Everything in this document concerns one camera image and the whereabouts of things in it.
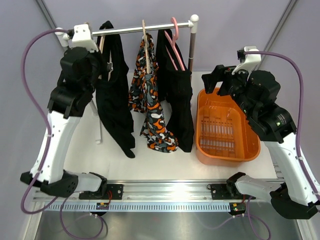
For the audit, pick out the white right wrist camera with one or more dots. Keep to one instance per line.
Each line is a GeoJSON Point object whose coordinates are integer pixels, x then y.
{"type": "Point", "coordinates": [248, 61]}

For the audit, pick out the orange camouflage shorts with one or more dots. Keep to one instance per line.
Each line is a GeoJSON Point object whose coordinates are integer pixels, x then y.
{"type": "Point", "coordinates": [143, 98]}

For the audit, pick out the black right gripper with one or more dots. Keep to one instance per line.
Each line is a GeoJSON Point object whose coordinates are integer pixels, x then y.
{"type": "Point", "coordinates": [222, 74]}

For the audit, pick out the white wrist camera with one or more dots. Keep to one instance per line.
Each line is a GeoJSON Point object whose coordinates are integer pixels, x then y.
{"type": "Point", "coordinates": [248, 61]}
{"type": "Point", "coordinates": [81, 36]}

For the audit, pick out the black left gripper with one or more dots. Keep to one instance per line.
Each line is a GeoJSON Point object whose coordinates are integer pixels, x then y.
{"type": "Point", "coordinates": [98, 56]}

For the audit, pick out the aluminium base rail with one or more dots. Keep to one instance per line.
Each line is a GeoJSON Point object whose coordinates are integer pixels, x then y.
{"type": "Point", "coordinates": [160, 191]}

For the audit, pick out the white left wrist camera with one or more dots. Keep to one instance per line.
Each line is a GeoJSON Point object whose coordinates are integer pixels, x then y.
{"type": "Point", "coordinates": [81, 36]}

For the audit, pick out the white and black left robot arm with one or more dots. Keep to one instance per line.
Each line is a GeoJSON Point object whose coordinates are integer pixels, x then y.
{"type": "Point", "coordinates": [80, 70]}

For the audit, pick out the black shorts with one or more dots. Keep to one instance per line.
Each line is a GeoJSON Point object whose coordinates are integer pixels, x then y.
{"type": "Point", "coordinates": [174, 86]}
{"type": "Point", "coordinates": [112, 95]}

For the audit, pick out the beige wooden hanger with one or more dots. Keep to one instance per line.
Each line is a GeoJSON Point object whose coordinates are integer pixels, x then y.
{"type": "Point", "coordinates": [145, 39]}
{"type": "Point", "coordinates": [109, 64]}

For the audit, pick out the white slotted cable duct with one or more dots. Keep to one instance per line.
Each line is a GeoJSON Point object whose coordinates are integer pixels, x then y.
{"type": "Point", "coordinates": [141, 207]}

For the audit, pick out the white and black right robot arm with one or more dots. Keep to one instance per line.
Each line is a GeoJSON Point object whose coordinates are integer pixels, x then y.
{"type": "Point", "coordinates": [255, 94]}

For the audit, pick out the pink plastic hanger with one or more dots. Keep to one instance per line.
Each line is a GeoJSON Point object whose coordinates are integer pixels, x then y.
{"type": "Point", "coordinates": [172, 40]}

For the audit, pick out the orange plastic laundry basket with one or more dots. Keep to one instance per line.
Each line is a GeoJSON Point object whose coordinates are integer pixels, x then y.
{"type": "Point", "coordinates": [223, 136]}

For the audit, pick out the white and steel clothes rack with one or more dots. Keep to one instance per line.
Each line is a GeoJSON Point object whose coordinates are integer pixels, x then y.
{"type": "Point", "coordinates": [108, 29]}

